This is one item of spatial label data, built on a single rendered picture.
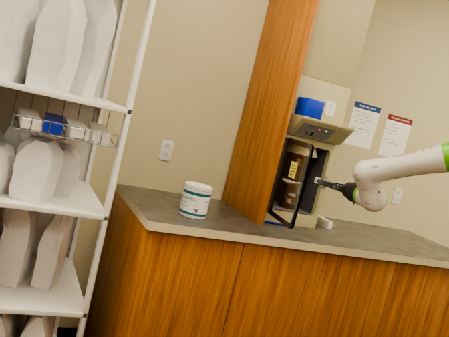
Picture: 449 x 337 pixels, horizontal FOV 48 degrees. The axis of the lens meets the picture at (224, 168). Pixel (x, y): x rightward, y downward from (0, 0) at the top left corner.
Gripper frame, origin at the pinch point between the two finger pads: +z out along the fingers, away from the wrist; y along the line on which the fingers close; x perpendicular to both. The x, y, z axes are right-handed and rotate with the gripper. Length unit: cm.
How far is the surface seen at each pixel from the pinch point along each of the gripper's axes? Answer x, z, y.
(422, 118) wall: -48, 61, -107
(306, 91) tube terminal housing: -40.8, 19.3, 12.6
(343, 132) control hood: -25.3, 9.8, -9.0
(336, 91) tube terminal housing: -44.9, 19.1, -4.8
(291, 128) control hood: -21.1, 15.1, 18.2
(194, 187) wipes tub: 15, 6, 66
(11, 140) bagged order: 13, 36, 142
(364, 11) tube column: -88, 19, -9
